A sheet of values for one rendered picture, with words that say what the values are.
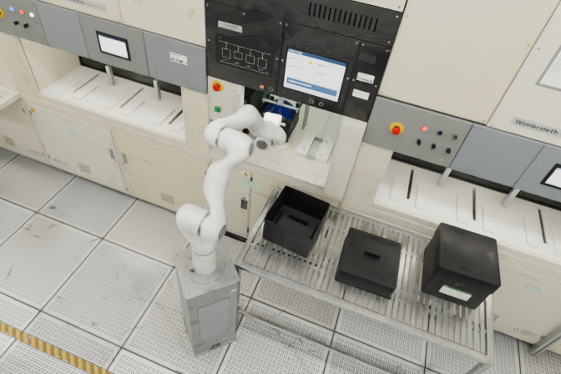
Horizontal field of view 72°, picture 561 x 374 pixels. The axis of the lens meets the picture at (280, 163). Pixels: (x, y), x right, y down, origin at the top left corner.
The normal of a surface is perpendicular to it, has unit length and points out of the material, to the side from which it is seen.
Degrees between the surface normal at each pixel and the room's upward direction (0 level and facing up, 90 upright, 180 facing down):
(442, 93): 90
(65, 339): 0
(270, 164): 0
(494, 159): 90
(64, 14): 90
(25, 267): 0
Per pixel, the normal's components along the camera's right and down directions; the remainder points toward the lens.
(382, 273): 0.10, -0.71
